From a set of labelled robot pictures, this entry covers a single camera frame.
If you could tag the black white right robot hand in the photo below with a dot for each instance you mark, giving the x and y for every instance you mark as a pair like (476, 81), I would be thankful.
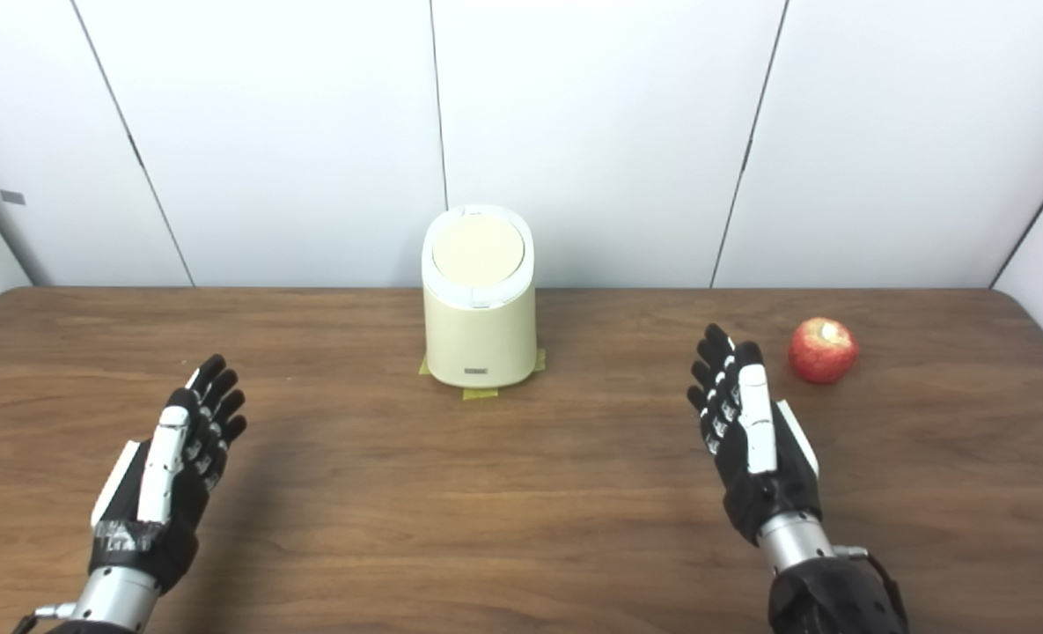
(772, 489)

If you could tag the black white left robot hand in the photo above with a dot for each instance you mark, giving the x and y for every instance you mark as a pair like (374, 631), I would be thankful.
(156, 528)

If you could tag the red apple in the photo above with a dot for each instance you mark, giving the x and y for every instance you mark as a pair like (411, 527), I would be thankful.
(823, 354)

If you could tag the cream round bin lid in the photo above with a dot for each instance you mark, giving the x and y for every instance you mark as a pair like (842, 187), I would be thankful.
(478, 251)

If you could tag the cream-colored round bin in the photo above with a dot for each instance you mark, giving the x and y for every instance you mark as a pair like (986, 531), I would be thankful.
(480, 339)

